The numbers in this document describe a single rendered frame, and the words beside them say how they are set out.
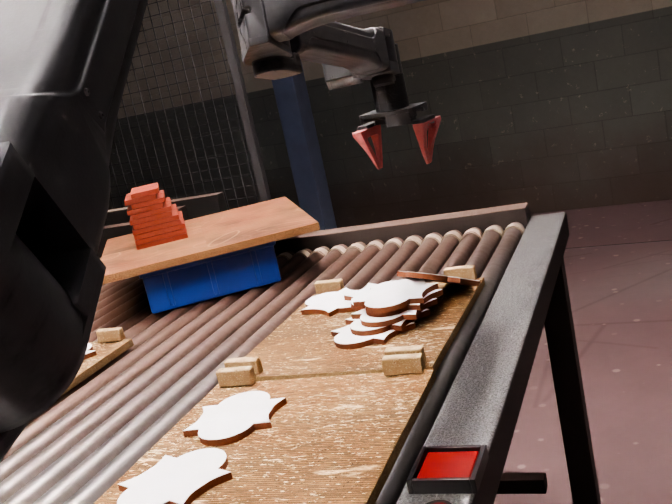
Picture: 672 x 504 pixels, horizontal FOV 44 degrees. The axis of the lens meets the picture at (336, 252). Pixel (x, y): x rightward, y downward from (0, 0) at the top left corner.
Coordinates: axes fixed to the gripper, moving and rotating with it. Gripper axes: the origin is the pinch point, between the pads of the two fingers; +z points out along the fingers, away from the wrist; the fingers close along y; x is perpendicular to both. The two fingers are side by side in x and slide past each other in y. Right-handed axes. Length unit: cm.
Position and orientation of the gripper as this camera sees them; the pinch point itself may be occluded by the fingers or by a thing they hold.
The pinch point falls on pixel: (403, 161)
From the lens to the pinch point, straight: 144.1
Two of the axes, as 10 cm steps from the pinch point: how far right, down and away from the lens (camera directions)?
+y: -8.2, 0.3, 5.7
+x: -5.4, 3.2, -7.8
